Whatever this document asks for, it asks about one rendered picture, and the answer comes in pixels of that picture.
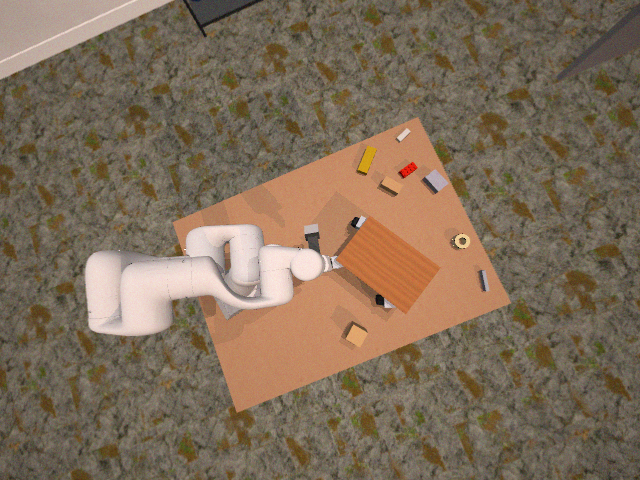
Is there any red toy building brick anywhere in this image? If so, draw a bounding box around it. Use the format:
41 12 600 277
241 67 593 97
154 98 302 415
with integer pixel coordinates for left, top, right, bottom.
399 162 418 178

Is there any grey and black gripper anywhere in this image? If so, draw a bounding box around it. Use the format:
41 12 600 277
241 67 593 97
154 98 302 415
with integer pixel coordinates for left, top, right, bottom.
322 255 332 274

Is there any wooden dolly with black caster wheels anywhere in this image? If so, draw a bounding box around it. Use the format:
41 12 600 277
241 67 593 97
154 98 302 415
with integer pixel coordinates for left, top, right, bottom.
330 216 441 314

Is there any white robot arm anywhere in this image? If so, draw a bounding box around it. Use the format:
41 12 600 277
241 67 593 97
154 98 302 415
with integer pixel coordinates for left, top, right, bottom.
85 224 325 336

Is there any yellow rectangular block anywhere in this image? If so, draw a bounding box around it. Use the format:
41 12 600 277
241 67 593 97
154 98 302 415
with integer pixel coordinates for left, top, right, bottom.
357 146 377 175

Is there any beige roll of masking tape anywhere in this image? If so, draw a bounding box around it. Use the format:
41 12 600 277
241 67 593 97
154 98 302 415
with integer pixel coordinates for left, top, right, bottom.
452 234 470 249

